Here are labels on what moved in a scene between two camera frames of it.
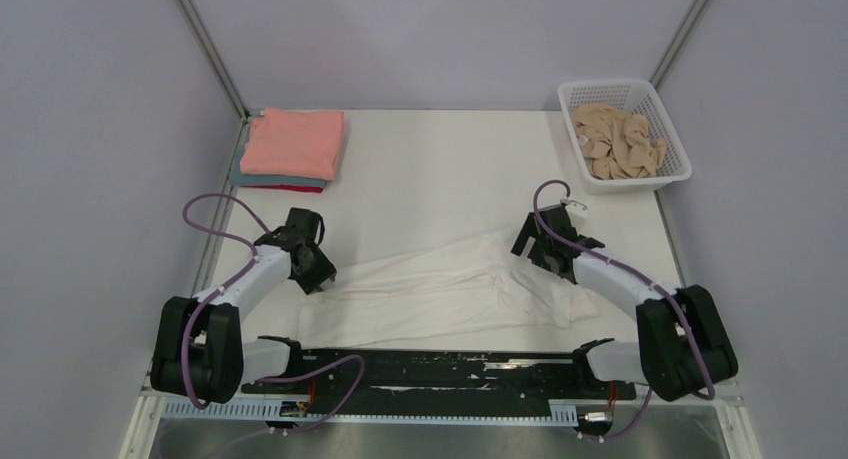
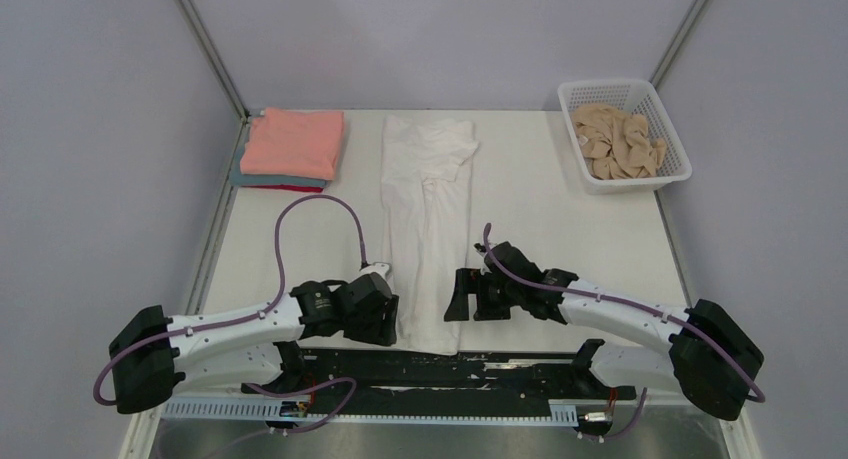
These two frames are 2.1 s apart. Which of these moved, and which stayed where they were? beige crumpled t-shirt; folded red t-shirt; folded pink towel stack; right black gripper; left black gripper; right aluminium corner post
Moved: left black gripper; right black gripper
Stayed: right aluminium corner post; folded pink towel stack; folded red t-shirt; beige crumpled t-shirt
